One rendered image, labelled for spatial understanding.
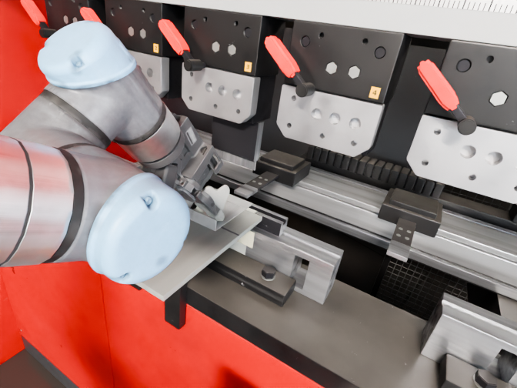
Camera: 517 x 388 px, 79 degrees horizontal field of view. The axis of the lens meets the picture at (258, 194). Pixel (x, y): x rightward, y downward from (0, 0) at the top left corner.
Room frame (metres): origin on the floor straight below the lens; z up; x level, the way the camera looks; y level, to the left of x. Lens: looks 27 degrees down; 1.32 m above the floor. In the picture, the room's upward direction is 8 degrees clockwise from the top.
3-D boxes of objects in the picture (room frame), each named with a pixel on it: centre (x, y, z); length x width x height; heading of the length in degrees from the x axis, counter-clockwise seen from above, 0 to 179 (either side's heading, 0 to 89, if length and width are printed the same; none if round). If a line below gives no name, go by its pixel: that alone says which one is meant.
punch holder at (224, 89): (0.60, 0.08, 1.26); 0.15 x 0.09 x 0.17; 64
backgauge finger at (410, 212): (0.58, -0.32, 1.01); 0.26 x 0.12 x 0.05; 154
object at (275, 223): (0.57, 0.03, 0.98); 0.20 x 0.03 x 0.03; 64
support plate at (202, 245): (0.45, 0.12, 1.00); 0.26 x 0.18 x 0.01; 154
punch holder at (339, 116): (0.51, -0.10, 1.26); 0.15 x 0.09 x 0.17; 64
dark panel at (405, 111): (1.15, 0.04, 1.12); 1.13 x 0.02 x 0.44; 64
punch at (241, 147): (0.59, 0.06, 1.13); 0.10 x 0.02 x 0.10; 64
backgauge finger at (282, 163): (0.73, -0.02, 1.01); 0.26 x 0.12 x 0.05; 154
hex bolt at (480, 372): (0.31, -0.37, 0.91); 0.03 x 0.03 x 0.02
